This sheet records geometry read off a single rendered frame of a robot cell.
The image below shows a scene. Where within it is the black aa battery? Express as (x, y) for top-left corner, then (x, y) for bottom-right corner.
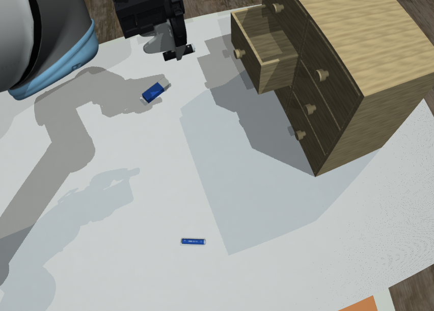
(163, 44), (195, 61)

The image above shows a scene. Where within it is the blue and white eraser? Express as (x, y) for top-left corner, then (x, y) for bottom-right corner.
(142, 77), (171, 103)

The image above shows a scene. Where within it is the brown wooden chest of drawers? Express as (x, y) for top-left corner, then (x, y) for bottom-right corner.
(262, 0), (434, 177)

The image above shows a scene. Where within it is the blue battery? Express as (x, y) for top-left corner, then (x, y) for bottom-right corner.
(182, 239), (206, 245)

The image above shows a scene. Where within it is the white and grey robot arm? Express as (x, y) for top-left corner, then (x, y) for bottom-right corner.
(0, 0), (99, 100)

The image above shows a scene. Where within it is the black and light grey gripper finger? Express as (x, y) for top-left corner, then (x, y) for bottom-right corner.
(140, 26), (170, 37)
(143, 2), (187, 61)

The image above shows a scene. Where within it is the dark wooden drawer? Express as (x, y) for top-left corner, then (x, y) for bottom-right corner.
(231, 4), (299, 95)
(294, 60), (341, 153)
(275, 85), (291, 110)
(264, 0), (307, 52)
(302, 20), (361, 127)
(287, 92), (326, 172)

